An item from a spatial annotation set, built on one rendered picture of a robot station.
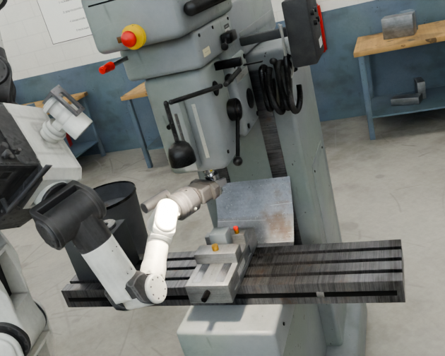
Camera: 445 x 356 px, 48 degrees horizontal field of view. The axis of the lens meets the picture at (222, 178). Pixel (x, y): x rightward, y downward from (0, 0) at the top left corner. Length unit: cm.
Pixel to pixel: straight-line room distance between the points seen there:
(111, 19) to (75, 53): 545
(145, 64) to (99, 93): 534
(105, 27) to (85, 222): 50
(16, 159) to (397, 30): 432
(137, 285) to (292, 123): 91
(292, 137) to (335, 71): 389
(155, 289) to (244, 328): 42
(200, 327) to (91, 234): 61
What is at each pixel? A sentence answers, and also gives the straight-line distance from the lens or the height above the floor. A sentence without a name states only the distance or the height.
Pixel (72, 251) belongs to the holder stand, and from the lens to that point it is 201.
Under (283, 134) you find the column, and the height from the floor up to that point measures 124.
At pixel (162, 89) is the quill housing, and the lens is 149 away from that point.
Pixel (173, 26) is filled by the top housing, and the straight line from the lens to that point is 129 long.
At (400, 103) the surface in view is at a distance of 528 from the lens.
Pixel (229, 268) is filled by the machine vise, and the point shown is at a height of 98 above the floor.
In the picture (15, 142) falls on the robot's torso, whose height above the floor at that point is 161.
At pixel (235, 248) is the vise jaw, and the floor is 102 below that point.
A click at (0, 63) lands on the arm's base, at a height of 178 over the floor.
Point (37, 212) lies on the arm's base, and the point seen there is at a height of 145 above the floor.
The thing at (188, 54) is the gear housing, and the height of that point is 167.
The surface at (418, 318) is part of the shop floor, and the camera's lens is 287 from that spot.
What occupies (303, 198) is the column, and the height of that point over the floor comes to 96.
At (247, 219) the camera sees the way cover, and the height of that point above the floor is 93.
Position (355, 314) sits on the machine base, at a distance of 261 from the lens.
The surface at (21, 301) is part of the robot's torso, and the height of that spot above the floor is 111.
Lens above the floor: 186
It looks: 22 degrees down
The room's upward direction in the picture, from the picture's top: 15 degrees counter-clockwise
